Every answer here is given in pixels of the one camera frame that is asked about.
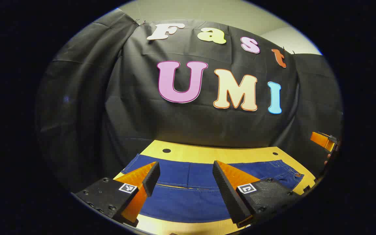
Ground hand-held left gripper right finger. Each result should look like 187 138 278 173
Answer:
212 160 306 229

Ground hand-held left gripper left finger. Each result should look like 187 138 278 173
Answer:
74 161 161 228

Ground blue denim jeans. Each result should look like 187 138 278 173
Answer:
121 153 305 224

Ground black backdrop cloth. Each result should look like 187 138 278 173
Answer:
35 8 343 193

